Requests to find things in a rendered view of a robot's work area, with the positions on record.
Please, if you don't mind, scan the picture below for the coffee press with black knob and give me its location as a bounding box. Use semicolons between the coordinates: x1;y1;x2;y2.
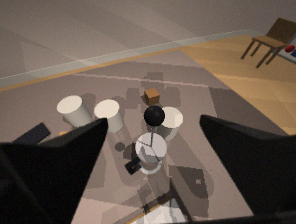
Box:
124;105;167;175

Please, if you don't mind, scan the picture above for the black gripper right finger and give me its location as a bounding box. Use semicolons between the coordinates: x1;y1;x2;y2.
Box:
200;114;296;215

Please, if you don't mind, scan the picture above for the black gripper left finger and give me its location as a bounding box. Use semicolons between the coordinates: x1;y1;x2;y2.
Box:
0;118;108;224

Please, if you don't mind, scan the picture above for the cream cylinder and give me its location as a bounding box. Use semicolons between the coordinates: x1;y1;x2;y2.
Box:
155;107;183;141
94;100;124;133
57;95;92;128

